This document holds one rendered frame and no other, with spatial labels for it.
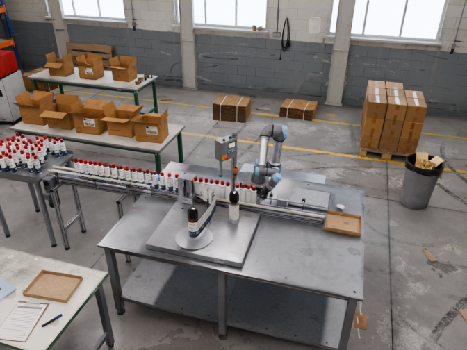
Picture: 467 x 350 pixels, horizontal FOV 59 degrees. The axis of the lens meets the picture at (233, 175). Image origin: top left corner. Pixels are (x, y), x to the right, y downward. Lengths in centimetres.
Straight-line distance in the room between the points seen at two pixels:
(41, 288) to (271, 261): 171
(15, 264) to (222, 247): 162
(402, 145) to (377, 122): 53
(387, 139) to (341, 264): 370
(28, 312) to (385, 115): 536
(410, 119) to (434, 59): 232
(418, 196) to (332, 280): 270
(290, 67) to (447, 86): 303
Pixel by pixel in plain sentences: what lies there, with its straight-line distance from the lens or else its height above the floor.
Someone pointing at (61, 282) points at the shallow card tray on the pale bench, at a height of 80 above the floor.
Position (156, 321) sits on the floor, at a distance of 402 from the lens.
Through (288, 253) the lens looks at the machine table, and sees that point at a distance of 339.
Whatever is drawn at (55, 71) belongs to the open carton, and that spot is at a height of 86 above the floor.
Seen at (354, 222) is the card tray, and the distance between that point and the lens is 383.
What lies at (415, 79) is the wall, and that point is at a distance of 884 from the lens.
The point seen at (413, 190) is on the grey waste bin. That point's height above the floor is 27.
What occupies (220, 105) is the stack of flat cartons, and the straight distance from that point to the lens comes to 770.
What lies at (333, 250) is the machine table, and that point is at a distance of 349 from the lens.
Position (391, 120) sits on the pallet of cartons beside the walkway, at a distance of 667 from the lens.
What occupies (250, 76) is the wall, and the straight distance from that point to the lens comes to 911.
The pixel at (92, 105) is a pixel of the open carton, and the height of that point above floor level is 106.
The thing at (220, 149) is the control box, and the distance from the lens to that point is 360.
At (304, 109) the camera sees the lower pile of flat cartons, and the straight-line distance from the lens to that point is 793.
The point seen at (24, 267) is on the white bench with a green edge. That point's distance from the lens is 364.
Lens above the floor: 304
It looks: 30 degrees down
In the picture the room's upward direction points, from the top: straight up
